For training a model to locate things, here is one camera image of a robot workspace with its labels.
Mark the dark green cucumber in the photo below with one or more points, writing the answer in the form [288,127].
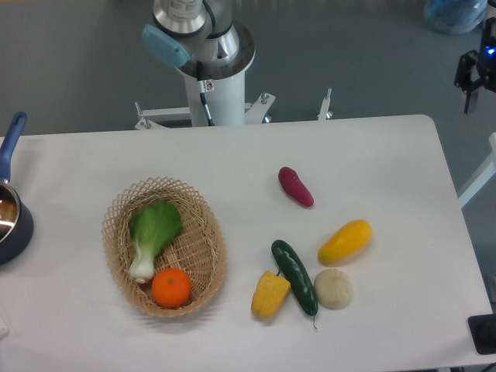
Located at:
[293,269]

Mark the blue plastic bag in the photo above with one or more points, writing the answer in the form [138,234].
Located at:
[454,17]

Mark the blue saucepan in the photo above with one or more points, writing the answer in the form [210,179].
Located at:
[17,224]

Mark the yellow bell pepper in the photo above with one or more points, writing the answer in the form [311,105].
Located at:
[270,292]

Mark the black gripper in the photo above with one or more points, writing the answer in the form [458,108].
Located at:
[477,69]

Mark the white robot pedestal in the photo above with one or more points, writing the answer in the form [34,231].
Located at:
[225,99]

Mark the white metal base frame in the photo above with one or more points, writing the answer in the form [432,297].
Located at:
[255,112]

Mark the black device at edge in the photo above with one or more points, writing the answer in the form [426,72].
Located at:
[482,330]

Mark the yellow mango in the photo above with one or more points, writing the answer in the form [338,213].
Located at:
[350,239]

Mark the beige steamed bun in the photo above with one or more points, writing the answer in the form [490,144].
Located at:
[333,288]

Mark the purple sweet potato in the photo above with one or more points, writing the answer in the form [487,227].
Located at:
[294,187]

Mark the white frame at right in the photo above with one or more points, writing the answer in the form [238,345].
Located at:
[479,177]

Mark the orange fruit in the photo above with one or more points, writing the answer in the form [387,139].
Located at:
[171,288]

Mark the woven wicker basket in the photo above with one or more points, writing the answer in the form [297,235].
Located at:
[198,250]

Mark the green bok choy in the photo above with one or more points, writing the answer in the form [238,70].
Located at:
[152,228]

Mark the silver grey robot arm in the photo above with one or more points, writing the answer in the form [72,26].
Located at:
[201,39]

